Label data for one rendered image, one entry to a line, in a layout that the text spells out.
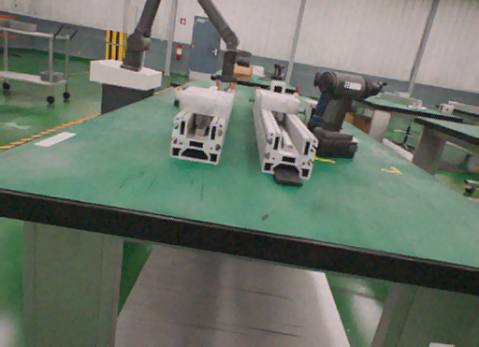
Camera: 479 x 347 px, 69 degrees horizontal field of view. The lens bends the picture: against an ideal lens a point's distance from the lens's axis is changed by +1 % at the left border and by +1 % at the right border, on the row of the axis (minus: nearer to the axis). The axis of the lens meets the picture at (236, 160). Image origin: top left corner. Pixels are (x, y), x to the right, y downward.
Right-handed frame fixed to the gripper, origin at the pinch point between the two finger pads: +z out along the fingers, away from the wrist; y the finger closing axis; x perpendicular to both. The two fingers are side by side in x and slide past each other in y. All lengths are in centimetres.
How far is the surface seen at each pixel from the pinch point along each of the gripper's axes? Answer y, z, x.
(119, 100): -48.2, 10.3, -2.5
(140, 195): -6, 3, -119
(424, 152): 159, 29, 100
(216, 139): 3, -2, -98
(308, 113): 34.5, -1.9, -30.8
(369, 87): 40, -16, -73
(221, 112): 3, -6, -91
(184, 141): -3, 0, -98
